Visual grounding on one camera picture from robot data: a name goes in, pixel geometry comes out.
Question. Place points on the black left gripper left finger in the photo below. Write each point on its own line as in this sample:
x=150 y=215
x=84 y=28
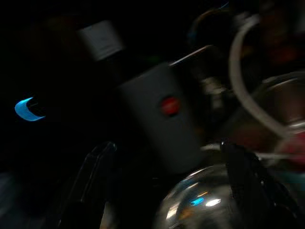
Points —
x=90 y=181

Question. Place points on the stainless steel bowl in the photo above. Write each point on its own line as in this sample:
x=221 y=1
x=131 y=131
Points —
x=195 y=202

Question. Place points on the grey flask with red label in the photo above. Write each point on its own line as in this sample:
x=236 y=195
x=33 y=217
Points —
x=157 y=119

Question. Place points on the blue mug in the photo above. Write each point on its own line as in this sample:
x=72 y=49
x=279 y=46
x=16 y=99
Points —
x=22 y=112

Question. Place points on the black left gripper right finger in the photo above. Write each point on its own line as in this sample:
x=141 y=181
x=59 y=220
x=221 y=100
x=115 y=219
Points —
x=250 y=190

